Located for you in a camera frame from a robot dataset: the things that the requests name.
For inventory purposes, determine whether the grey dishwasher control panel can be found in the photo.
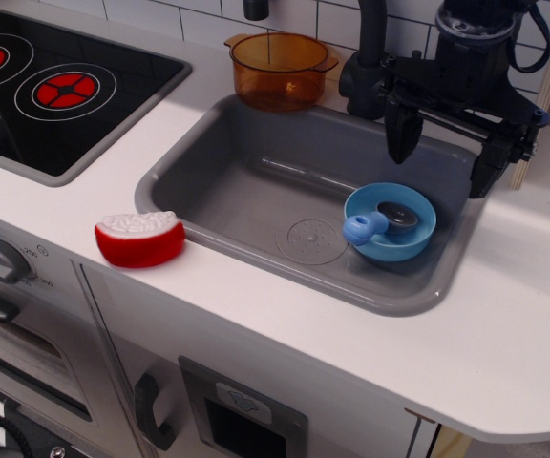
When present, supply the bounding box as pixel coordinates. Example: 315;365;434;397
179;356;308;458

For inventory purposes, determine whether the dark grey toy faucet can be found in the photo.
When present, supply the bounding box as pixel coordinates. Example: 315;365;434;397
339;0;388;121

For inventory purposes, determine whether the red white toy rice bowl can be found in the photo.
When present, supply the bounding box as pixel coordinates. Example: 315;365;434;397
95;211;186;268

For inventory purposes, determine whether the grey cabinet door handle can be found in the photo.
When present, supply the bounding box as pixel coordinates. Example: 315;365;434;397
133;373;176;451

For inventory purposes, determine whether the grey plastic sink basin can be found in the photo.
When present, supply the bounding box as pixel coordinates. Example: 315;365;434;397
135;95;484;317

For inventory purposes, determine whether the grey oven knob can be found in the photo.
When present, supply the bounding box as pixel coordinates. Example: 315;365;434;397
0;239;32;284

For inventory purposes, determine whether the blue handled grey spoon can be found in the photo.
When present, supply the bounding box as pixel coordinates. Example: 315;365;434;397
343;201;419;246

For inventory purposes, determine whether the light blue plastic bowl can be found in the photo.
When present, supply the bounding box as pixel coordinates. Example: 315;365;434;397
344;182;436;261

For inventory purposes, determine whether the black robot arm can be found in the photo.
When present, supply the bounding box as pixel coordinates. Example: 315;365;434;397
383;1;550;198

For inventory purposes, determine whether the black toy stovetop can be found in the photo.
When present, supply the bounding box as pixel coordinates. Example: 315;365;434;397
0;10;192;187

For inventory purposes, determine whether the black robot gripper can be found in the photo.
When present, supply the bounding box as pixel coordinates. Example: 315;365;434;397
385;56;548;198

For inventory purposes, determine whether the orange transparent plastic pot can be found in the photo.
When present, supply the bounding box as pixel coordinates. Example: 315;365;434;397
224;32;338;112

